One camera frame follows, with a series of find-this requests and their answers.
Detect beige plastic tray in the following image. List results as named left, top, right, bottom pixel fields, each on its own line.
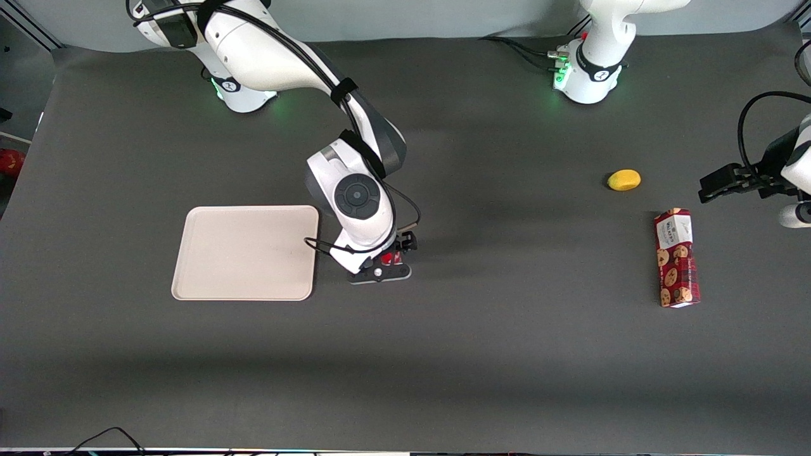
left=171, top=205, right=319, bottom=301

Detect red tartan cookie box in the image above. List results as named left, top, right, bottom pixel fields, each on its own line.
left=654, top=208, right=702, bottom=308

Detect yellow lemon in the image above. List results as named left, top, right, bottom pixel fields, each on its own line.
left=607, top=169, right=642, bottom=192

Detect dark grey table cover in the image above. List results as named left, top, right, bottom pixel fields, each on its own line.
left=0, top=24, right=811, bottom=453

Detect red object beside table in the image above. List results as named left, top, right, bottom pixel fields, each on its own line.
left=0, top=149, right=26, bottom=178

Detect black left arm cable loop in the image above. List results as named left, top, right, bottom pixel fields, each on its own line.
left=737, top=91, right=811, bottom=191

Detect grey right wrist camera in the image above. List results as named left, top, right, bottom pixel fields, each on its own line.
left=350, top=263, right=412, bottom=285

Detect black left arm base cables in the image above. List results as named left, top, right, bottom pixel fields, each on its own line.
left=480, top=35, right=568, bottom=72

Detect black cable at table edge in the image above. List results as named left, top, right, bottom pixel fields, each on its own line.
left=63, top=426, right=146, bottom=456

